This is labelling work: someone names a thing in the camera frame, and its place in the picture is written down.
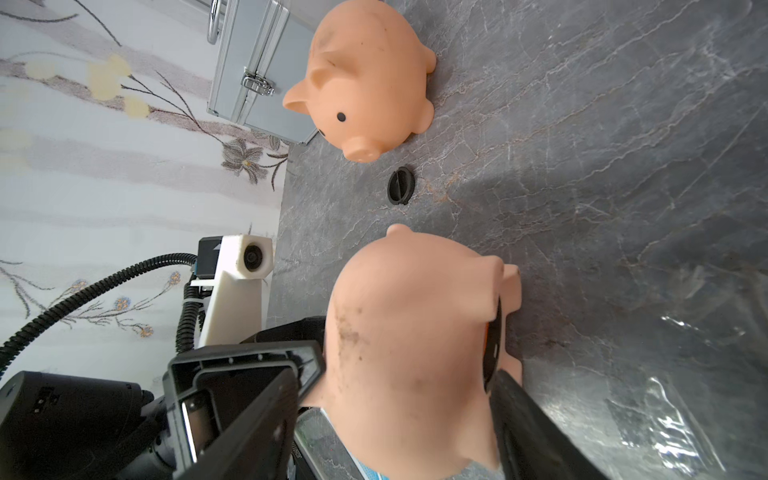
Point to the pink piggy bank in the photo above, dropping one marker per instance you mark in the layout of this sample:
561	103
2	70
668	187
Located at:
415	330

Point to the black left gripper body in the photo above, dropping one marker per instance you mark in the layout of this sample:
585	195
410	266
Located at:
168	453

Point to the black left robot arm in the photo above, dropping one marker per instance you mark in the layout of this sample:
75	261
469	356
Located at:
65	427

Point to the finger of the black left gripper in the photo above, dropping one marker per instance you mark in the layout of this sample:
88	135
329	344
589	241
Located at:
304	356
306	329

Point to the blue surgical face mask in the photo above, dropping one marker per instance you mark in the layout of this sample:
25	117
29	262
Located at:
368	473

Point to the silver metal first aid case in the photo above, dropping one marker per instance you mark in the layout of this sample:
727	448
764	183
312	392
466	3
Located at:
263	49

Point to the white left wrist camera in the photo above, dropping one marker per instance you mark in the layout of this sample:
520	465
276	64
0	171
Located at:
234	268

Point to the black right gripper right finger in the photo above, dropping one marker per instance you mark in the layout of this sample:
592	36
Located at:
531	446

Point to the black round rubber plug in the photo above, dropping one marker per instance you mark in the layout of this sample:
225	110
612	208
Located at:
401	186

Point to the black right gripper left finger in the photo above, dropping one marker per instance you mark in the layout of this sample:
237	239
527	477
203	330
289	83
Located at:
241	420

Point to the tan piggy bank front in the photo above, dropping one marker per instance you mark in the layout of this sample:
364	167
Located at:
366	80

